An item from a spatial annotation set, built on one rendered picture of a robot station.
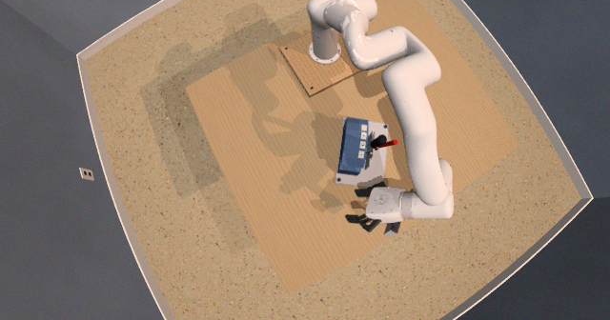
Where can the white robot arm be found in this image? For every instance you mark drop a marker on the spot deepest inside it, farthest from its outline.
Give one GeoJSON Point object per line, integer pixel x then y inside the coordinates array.
{"type": "Point", "coordinates": [404, 81]}

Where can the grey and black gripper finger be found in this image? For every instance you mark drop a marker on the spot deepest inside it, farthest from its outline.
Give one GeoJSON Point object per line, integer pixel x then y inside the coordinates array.
{"type": "Point", "coordinates": [366, 192]}
{"type": "Point", "coordinates": [353, 218]}

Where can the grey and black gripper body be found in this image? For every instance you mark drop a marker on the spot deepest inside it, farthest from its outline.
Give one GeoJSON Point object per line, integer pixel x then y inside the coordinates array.
{"type": "Point", "coordinates": [384, 204]}

